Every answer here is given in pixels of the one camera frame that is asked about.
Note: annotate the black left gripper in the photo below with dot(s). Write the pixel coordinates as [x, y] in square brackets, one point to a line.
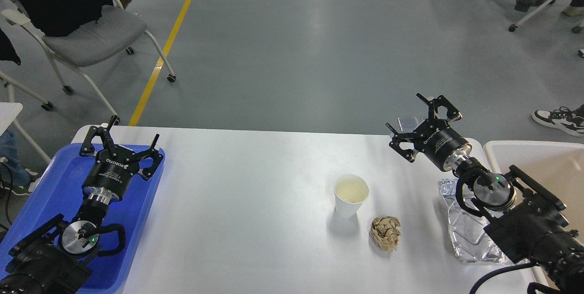
[111, 171]

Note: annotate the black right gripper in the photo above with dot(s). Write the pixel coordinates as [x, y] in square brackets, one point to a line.
[440, 143]

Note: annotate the white paper cup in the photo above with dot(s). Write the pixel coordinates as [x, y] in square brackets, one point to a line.
[350, 191]

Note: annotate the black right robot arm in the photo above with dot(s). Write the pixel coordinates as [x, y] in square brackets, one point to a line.
[526, 220]

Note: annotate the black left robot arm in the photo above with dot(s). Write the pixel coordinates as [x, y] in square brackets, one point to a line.
[80, 229]

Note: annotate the left floor plate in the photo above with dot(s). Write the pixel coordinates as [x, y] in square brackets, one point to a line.
[409, 123]

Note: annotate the crumpled brown paper ball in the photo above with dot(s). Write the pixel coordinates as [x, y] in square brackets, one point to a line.
[385, 232]

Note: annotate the aluminium foil tray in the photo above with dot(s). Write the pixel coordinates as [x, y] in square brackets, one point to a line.
[470, 242]

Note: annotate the grey office chair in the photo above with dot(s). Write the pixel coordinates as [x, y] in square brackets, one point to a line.
[93, 42]

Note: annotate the beige plastic bin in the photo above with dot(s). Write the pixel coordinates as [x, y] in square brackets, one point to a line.
[558, 166]

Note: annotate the black white sneaker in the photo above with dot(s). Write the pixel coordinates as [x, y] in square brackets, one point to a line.
[564, 119]

